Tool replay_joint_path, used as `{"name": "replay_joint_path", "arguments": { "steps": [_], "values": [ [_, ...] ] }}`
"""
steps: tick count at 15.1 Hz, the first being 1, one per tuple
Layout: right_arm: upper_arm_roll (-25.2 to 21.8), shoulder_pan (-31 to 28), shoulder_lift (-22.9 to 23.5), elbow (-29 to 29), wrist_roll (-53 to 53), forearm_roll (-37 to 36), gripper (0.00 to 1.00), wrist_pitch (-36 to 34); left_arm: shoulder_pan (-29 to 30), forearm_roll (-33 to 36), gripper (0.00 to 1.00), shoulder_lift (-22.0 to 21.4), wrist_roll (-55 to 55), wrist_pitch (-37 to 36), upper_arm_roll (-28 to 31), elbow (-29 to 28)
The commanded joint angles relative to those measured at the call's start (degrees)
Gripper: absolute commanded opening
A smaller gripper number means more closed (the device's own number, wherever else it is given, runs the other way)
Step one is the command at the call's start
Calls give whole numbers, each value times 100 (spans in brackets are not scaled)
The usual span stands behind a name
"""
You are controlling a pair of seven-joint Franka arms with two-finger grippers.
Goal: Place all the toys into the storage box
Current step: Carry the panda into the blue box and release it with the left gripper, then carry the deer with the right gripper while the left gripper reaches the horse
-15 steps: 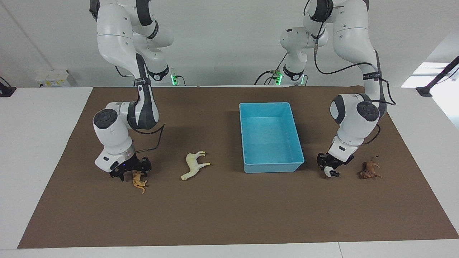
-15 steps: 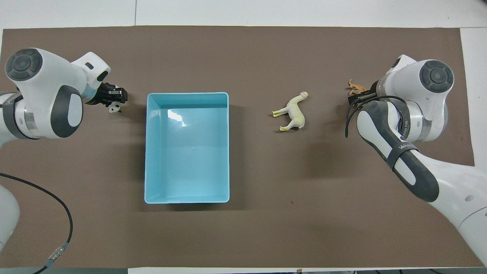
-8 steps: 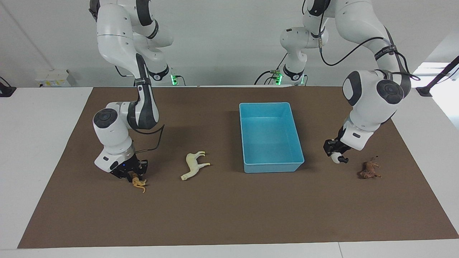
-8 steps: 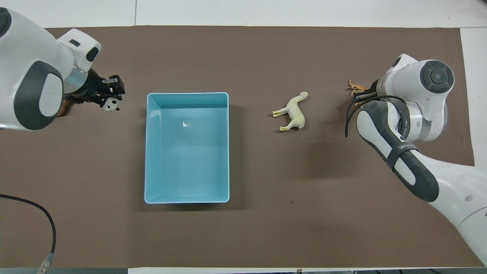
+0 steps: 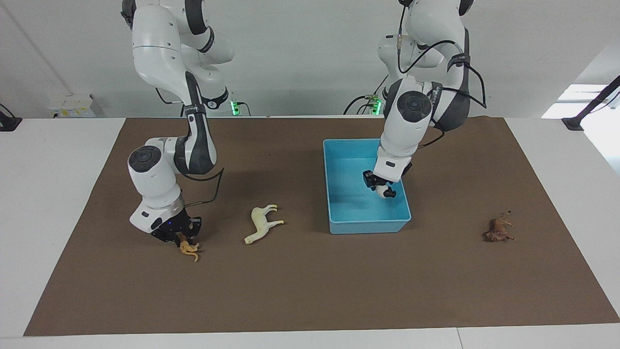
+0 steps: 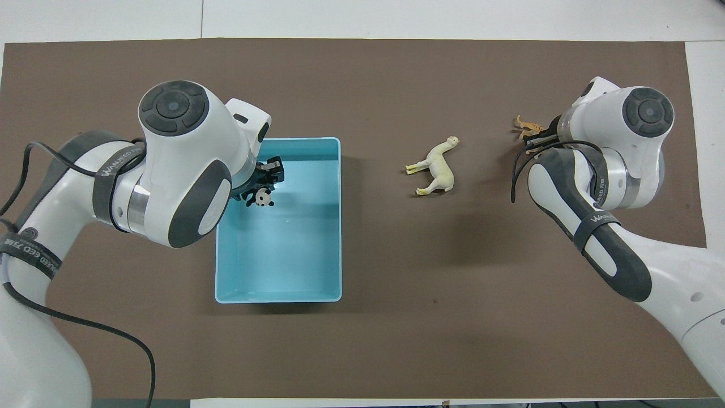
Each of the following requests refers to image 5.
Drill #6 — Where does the orange striped tiger toy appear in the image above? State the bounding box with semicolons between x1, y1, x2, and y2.
179;237;201;263

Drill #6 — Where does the brown lion toy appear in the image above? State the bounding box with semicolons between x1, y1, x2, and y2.
482;210;516;242

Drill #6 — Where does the light blue storage box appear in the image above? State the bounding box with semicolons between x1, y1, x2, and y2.
323;138;412;235

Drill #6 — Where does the white control box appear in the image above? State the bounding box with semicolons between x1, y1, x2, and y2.
47;94;105;119

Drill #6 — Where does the brown table mat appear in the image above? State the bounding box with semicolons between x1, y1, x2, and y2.
23;116;620;337

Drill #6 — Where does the black clamp stand with pole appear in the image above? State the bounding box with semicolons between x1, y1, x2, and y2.
562;75;620;131

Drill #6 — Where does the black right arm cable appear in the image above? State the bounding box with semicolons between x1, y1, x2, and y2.
155;87;225;209

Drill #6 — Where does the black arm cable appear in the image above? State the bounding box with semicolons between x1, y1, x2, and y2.
397;0;487;148
155;87;225;209

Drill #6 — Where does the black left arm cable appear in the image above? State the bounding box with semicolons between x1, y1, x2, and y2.
397;0;487;148

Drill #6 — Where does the black clamp mount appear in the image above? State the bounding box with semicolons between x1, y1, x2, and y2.
0;104;23;132

